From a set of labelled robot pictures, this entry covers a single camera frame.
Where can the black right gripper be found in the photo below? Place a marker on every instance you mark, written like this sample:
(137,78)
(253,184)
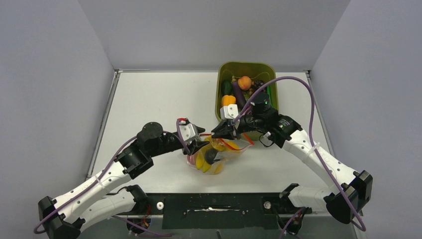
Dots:
(224,129)

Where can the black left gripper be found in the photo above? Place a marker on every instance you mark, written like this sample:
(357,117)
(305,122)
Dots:
(193,146)

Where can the black toy fruit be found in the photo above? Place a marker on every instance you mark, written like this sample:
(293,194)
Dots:
(210,156)

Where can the clear zip bag orange zipper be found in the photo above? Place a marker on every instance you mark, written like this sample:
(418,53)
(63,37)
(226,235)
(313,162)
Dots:
(244,143)

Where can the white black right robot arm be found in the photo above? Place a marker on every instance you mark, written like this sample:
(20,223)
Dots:
(347,191)

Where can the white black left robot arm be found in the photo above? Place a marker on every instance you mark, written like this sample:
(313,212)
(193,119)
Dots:
(105,194)

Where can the orange toy bell pepper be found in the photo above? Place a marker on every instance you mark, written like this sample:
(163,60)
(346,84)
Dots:
(227,100)

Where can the purple toy eggplant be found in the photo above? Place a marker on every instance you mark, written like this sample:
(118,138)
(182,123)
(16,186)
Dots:
(238,94)

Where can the dark green toy avocado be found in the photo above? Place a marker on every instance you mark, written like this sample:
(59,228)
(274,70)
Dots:
(226,87)

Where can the orange pink toy peach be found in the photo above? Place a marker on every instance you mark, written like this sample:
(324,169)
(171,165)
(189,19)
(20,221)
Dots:
(244,83)

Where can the dark purple toy grapes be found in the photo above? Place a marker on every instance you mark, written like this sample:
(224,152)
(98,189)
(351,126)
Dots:
(256,85)

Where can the long green toy bean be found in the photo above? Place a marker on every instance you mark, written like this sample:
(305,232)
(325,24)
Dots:
(269,92)

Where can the olive green plastic bin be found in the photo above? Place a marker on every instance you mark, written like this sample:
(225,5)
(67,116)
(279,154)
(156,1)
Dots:
(233,70)

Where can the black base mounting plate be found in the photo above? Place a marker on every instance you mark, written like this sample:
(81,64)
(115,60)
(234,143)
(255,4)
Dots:
(268,211)

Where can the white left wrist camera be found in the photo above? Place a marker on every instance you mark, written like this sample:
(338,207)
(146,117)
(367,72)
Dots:
(186,131)

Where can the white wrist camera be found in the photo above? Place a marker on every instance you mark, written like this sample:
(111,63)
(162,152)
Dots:
(229,112)
(186,131)

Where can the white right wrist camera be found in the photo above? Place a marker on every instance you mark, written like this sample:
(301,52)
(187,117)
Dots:
(229,112)

